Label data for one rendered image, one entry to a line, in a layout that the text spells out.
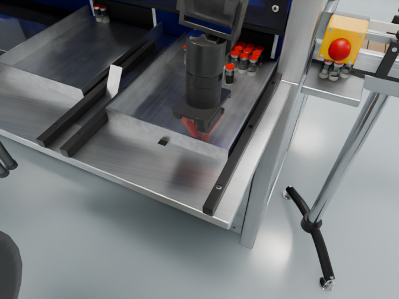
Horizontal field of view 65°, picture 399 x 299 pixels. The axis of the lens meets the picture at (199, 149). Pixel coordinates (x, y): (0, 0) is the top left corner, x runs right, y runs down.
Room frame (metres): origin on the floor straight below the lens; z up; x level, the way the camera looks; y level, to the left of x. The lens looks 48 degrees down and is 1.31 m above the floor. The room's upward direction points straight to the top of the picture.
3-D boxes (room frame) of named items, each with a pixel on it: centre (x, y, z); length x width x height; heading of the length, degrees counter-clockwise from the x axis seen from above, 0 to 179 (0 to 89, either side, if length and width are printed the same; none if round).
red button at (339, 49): (0.55, -0.27, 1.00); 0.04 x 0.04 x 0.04; 65
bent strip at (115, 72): (0.52, 0.21, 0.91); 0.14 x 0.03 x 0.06; 154
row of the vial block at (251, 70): (0.67, -0.05, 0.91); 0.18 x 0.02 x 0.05; 65
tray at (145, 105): (0.57, -0.01, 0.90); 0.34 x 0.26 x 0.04; 155
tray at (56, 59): (0.74, 0.29, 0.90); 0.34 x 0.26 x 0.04; 155
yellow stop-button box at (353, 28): (0.59, -0.29, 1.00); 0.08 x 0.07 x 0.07; 155
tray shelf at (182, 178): (0.60, 0.17, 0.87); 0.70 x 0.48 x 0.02; 65
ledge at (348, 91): (0.62, -0.32, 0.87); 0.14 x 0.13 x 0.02; 155
